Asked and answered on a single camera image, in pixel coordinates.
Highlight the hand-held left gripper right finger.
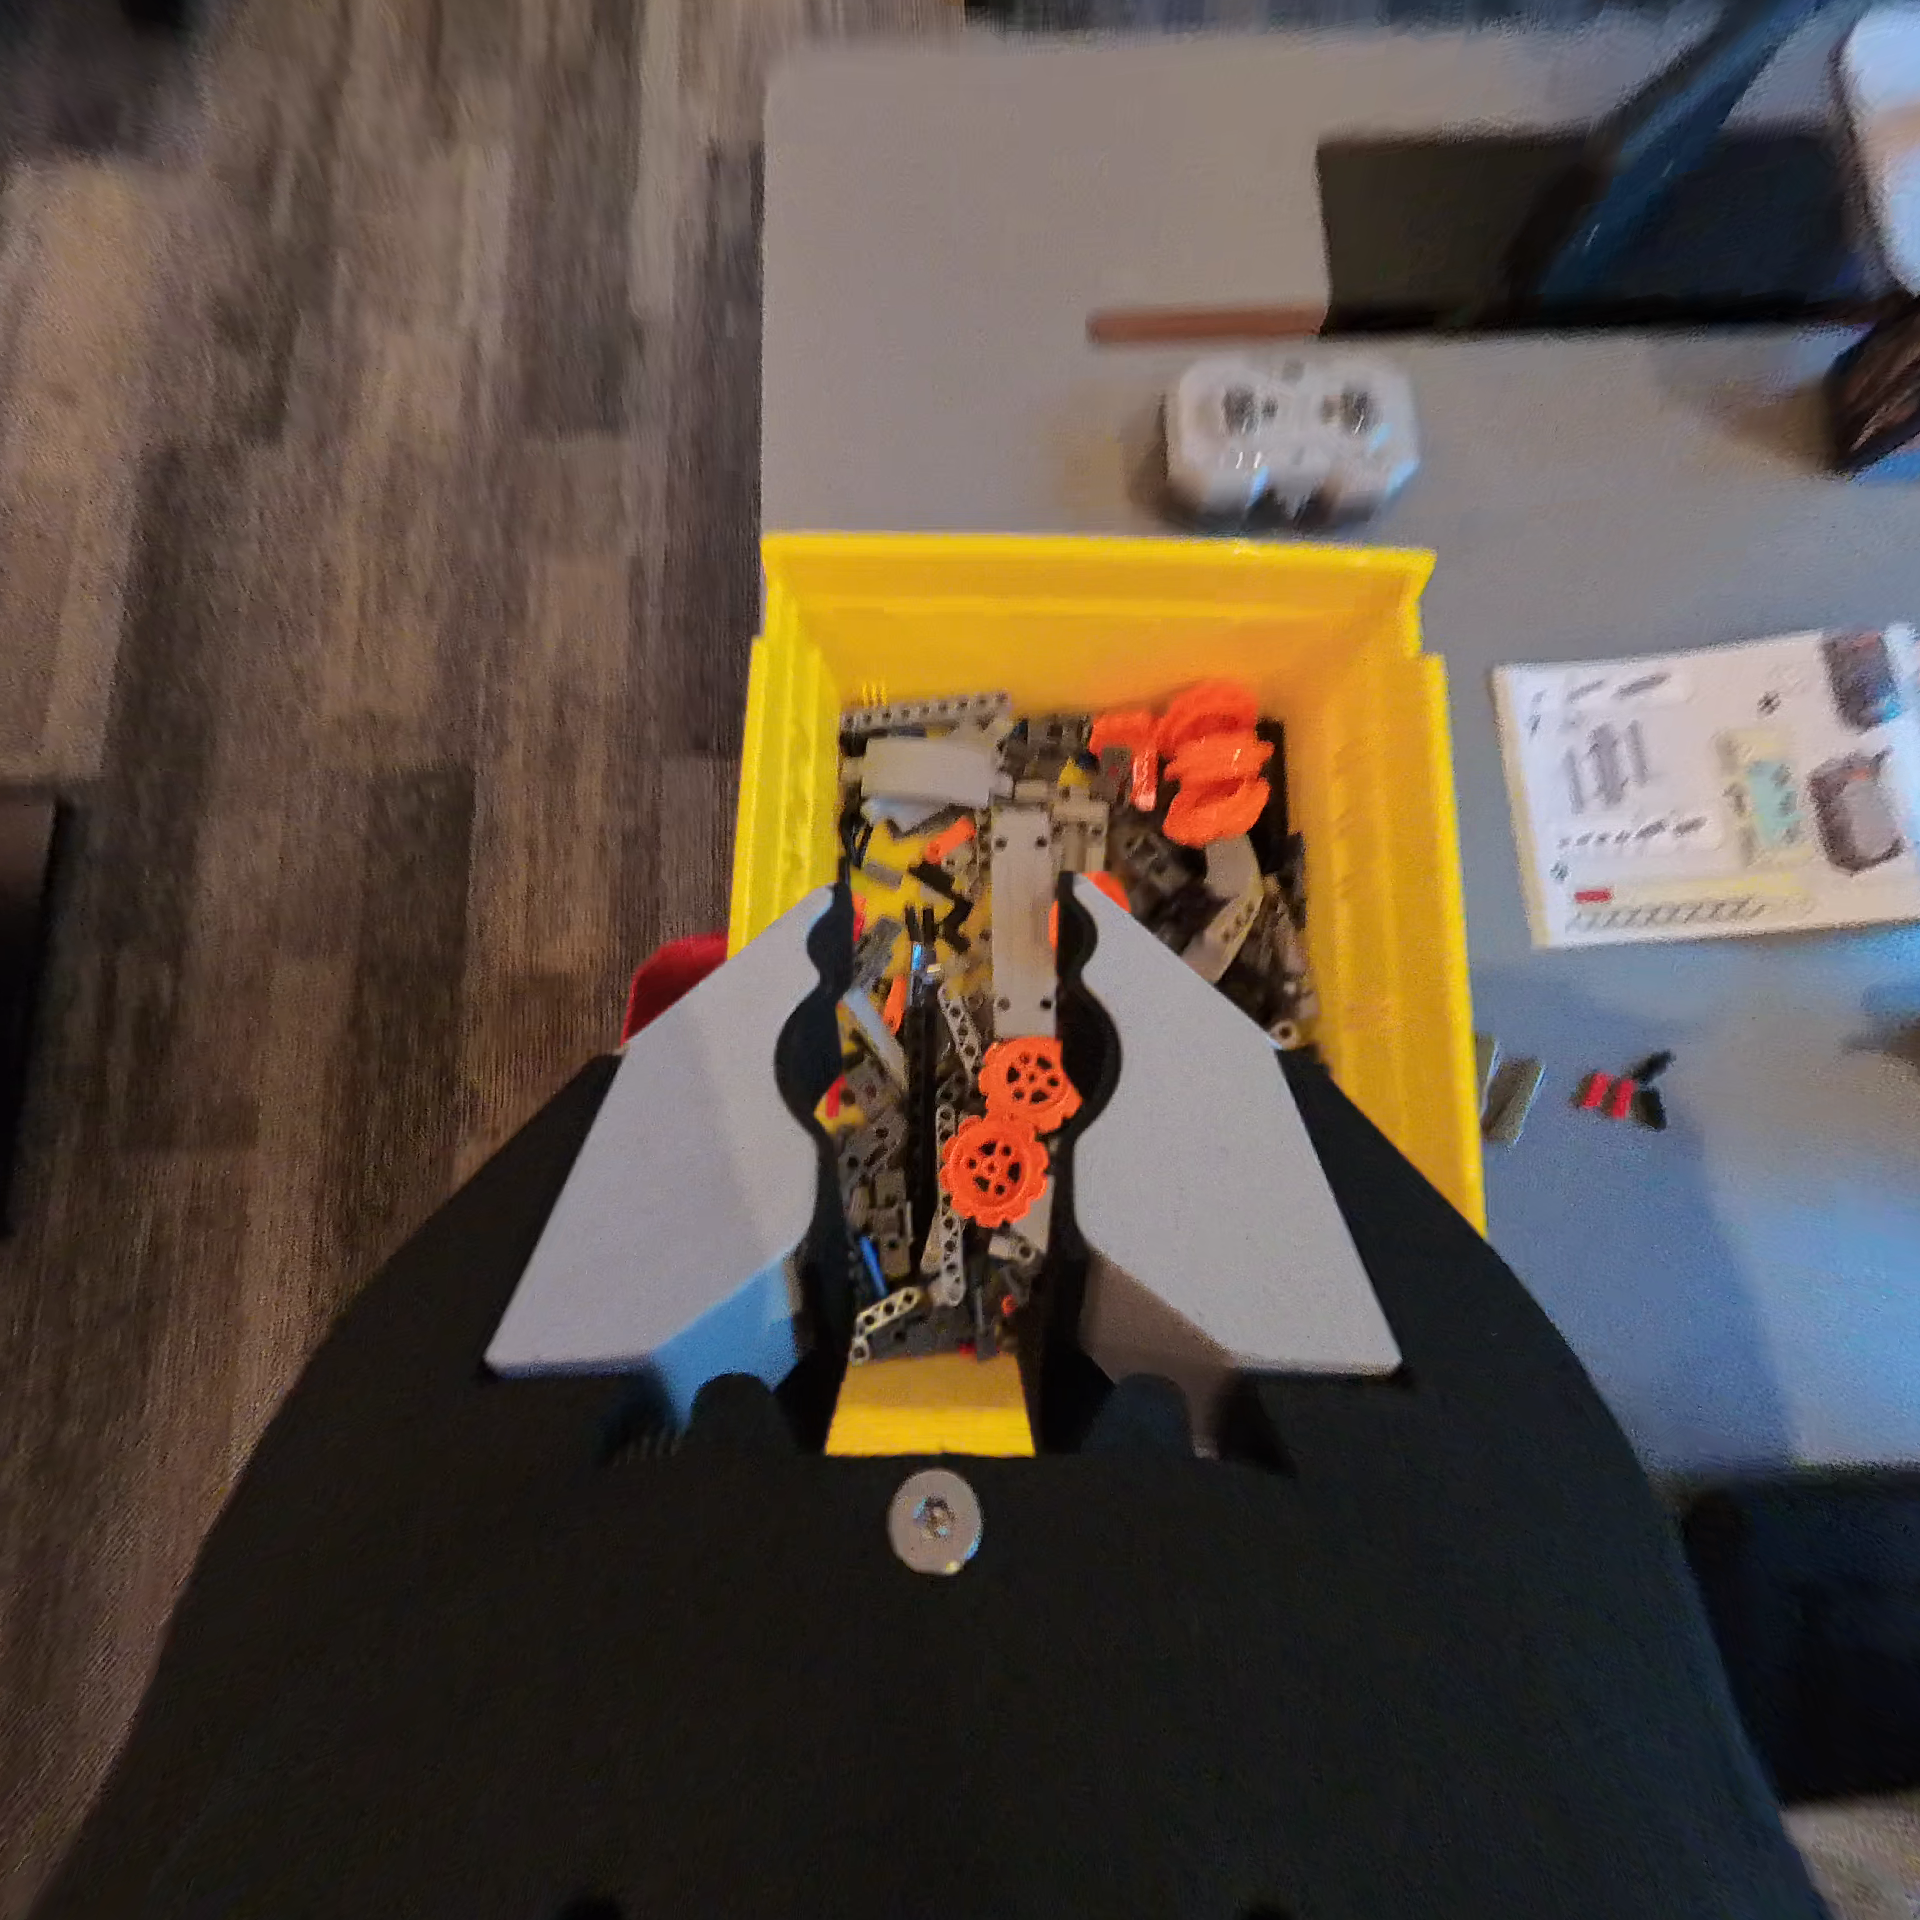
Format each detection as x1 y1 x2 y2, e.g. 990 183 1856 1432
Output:
1049 874 1403 1434

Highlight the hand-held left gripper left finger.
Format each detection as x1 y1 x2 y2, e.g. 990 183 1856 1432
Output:
483 883 859 1426

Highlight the pile of building brick parts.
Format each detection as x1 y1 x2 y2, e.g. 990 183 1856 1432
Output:
833 680 1321 1368

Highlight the yellow plastic bin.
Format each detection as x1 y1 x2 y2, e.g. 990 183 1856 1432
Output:
730 529 1491 1461

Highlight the grey desk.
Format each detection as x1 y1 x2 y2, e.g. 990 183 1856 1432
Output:
758 31 1920 1479

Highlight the red object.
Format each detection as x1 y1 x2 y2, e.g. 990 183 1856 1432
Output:
623 932 731 1044

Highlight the instruction booklet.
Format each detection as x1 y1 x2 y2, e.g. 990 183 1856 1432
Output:
1488 623 1920 951

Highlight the grey remote control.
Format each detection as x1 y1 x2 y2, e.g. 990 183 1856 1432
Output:
1162 353 1421 529

